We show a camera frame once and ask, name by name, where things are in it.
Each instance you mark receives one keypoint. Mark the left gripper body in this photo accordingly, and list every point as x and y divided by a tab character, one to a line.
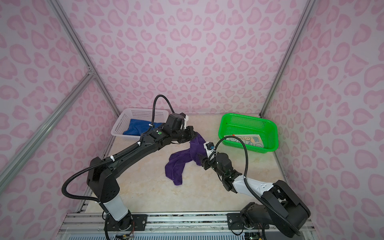
186	136

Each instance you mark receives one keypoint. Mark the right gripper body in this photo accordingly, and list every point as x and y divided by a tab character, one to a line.
206	165

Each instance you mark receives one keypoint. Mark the purple towel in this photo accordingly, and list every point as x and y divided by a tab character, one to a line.
177	161

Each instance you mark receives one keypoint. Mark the blue towel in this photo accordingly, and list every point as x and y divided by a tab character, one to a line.
138	127

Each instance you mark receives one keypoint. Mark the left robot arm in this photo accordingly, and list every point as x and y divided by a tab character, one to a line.
102	178

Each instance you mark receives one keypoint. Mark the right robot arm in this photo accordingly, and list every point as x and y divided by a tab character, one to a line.
278	204

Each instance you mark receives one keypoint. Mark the green plastic basket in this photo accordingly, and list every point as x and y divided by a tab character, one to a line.
241	125

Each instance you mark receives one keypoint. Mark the patterned towel in basket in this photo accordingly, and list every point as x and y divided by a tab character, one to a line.
250	140

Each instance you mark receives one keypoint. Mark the white plastic basket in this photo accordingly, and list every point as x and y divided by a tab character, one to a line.
123	122

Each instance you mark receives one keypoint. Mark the left diagonal aluminium strut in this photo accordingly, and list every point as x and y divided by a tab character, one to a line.
20	159

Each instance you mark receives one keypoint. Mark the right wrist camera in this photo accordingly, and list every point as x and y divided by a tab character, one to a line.
210	149

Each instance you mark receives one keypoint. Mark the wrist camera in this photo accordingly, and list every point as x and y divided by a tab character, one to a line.
185	117
210	149

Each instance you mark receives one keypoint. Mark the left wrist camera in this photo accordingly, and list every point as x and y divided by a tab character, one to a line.
185	117

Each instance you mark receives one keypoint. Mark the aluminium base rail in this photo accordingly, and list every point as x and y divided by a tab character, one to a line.
168	226

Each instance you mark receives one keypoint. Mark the right corner aluminium post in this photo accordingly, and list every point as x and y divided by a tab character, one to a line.
294	41

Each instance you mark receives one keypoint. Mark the corner aluminium post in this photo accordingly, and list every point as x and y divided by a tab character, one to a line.
294	41
81	50

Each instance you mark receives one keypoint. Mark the left corner aluminium post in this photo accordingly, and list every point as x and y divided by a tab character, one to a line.
81	50

